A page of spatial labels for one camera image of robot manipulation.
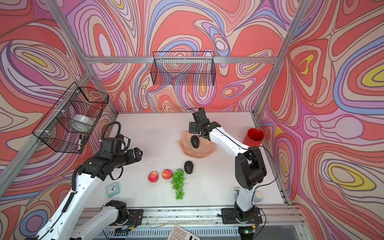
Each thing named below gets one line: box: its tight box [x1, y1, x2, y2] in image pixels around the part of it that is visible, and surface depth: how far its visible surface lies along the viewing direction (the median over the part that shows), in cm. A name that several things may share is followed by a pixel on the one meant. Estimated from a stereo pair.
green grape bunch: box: [170, 168, 185, 200], surface depth 82 cm
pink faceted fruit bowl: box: [178, 130, 217, 159], surface depth 100 cm
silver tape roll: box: [68, 114, 95, 134], surface depth 74 cm
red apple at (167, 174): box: [162, 169, 173, 180], surface depth 86 cm
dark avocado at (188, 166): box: [184, 160, 194, 174], surface depth 88 cm
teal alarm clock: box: [106, 182, 121, 198], surface depth 82 cm
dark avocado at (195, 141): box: [190, 135, 200, 149], surface depth 100 cm
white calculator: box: [167, 225, 201, 240], surface depth 69 cm
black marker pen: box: [78, 134, 82, 152], surface depth 73 cm
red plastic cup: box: [242, 128, 265, 148], surface depth 90 cm
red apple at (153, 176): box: [148, 171, 159, 183], surface depth 85 cm
